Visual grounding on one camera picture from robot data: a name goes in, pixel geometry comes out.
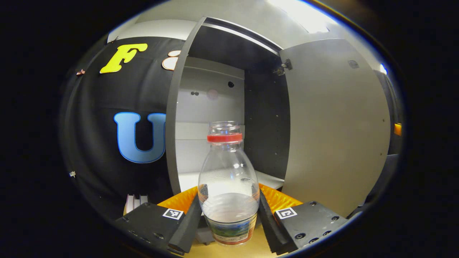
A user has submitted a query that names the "long ceiling light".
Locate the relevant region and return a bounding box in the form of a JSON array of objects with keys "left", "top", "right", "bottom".
[{"left": 269, "top": 0, "right": 339, "bottom": 33}]

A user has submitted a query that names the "metal door hinge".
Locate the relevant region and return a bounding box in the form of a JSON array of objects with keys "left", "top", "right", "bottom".
[{"left": 273, "top": 58, "right": 293, "bottom": 76}]

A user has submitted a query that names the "clear plastic bottle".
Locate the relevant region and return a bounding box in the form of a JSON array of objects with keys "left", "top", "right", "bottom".
[{"left": 198, "top": 121, "right": 260, "bottom": 246}]

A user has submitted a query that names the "dark grey cabinet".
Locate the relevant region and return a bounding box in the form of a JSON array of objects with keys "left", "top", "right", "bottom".
[{"left": 166, "top": 16, "right": 291, "bottom": 196}]

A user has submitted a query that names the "black backdrop cloth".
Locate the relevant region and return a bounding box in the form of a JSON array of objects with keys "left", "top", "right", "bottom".
[{"left": 59, "top": 36, "right": 404, "bottom": 223}]

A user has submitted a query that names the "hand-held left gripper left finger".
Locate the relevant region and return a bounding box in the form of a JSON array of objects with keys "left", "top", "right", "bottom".
[{"left": 113, "top": 186, "right": 202, "bottom": 255}]

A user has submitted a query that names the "beige cabinet door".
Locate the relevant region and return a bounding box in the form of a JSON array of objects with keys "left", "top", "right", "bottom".
[{"left": 279, "top": 38, "right": 391, "bottom": 218}]

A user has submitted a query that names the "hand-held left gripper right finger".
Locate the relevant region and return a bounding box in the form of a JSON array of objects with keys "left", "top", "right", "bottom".
[{"left": 258, "top": 183, "right": 349, "bottom": 255}]

